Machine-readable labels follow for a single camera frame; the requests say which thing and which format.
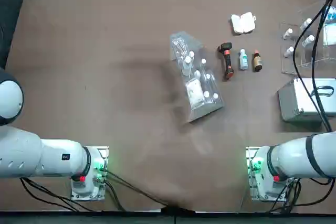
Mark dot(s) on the clear swab packet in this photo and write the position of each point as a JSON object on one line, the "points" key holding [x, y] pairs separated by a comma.
{"points": [[179, 46]]}

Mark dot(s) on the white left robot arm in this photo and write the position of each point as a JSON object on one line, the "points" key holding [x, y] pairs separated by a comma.
{"points": [[31, 155]]}

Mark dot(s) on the white medicine bottle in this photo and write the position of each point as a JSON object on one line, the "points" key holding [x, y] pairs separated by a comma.
{"points": [[243, 61]]}

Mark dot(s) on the brown medicine bottle orange cap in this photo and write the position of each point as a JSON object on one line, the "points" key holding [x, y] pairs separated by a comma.
{"points": [[257, 62]]}

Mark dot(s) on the white paper packet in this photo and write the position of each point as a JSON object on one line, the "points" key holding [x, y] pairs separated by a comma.
{"points": [[194, 93]]}

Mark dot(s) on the open white pill case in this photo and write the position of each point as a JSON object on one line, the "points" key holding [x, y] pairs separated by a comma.
{"points": [[242, 23]]}

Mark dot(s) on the clear acrylic stepped shelf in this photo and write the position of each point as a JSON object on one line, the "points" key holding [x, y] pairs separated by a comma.
{"points": [[194, 113]]}

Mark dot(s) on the silver aluminium case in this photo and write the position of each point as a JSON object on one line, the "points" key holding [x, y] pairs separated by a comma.
{"points": [[296, 100]]}

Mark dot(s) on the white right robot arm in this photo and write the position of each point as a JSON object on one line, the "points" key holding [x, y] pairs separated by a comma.
{"points": [[291, 158]]}

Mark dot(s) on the small white capped bottle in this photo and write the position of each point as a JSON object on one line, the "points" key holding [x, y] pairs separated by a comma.
{"points": [[308, 40], [288, 51], [306, 23], [288, 33]]}

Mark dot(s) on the blue white mask packet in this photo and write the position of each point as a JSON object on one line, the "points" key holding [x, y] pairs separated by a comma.
{"points": [[330, 35], [331, 14]]}

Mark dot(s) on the black orange barcode scanner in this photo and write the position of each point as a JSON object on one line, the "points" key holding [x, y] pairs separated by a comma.
{"points": [[226, 61]]}

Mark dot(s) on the small clear bottle white cap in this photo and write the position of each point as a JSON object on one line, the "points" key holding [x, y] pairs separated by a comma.
{"points": [[203, 62], [197, 73], [208, 77], [192, 54], [215, 96], [187, 60]]}

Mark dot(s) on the clear acrylic divided tray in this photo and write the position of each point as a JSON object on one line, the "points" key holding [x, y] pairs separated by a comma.
{"points": [[288, 64]]}

